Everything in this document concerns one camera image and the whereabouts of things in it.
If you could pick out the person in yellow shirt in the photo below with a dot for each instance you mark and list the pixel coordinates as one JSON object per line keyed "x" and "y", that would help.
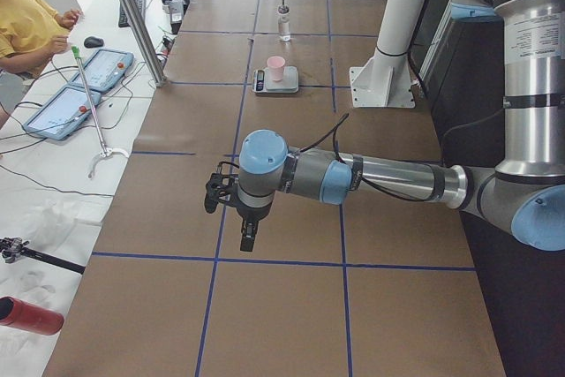
{"x": 32, "y": 32}

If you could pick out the blue teach pendant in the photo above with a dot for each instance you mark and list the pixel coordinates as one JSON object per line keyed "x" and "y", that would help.
{"x": 61, "y": 115}
{"x": 105, "y": 67}

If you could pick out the brown paper table cover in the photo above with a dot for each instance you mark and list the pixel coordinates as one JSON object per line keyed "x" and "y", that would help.
{"x": 374, "y": 287}

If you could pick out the blue teach pendant near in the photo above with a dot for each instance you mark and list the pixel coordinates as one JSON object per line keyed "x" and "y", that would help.
{"x": 61, "y": 115}

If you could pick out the aluminium frame post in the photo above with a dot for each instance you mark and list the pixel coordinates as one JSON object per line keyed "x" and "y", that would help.
{"x": 141, "y": 35}

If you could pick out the clear glass sauce bottle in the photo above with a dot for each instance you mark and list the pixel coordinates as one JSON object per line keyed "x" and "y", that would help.
{"x": 283, "y": 21}

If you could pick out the blue teach pendant far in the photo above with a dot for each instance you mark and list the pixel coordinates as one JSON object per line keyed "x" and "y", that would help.
{"x": 105, "y": 67}

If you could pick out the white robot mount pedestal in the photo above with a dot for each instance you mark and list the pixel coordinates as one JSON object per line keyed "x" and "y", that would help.
{"x": 384, "y": 81}

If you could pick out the black computer mouse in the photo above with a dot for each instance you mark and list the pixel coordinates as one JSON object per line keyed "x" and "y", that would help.
{"x": 92, "y": 42}

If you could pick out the white digital kitchen scale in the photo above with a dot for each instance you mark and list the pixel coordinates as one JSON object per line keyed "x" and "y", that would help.
{"x": 263, "y": 83}

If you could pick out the pink paper cup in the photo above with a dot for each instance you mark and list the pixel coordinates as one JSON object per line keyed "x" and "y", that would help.
{"x": 276, "y": 66}

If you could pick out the reacher grabber stick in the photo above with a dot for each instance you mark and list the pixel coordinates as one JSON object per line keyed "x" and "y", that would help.
{"x": 106, "y": 152}

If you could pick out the red cylinder bottle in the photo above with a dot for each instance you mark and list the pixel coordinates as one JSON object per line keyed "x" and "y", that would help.
{"x": 19, "y": 314}

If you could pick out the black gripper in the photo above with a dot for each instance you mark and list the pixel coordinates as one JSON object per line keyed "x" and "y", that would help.
{"x": 251, "y": 213}

